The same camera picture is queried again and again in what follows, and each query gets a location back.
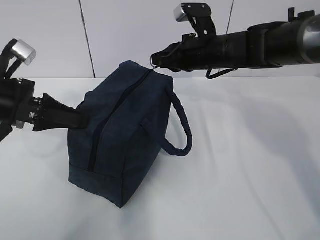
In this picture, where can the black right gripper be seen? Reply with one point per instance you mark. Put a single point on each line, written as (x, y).
(191, 54)

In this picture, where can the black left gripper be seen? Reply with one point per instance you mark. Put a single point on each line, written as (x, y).
(44, 113)

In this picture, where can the dark blue lunch bag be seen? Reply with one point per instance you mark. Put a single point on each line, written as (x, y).
(134, 114)

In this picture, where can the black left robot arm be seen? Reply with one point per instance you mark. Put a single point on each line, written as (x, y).
(8, 66)

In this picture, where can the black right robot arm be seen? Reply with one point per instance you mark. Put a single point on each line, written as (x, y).
(270, 45)

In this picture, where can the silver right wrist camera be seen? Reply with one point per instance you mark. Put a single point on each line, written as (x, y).
(199, 15)

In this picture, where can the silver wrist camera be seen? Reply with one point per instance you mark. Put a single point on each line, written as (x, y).
(24, 52)
(199, 15)

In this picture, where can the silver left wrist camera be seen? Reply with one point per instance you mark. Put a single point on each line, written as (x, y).
(24, 52)

